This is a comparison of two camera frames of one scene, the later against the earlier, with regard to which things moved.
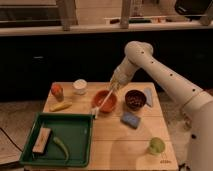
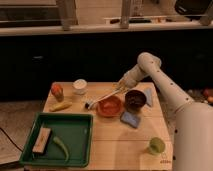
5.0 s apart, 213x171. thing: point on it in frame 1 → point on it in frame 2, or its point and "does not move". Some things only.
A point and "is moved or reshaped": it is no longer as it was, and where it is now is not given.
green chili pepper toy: x=57 y=140 does not move
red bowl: x=100 y=97 is moved or reshaped
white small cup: x=80 y=86 does not move
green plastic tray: x=75 y=129 does not move
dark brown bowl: x=135 y=100 does not move
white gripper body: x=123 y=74 → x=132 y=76
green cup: x=156 y=146 does not move
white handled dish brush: x=95 y=110 → x=89 y=104
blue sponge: x=130 y=120 does not move
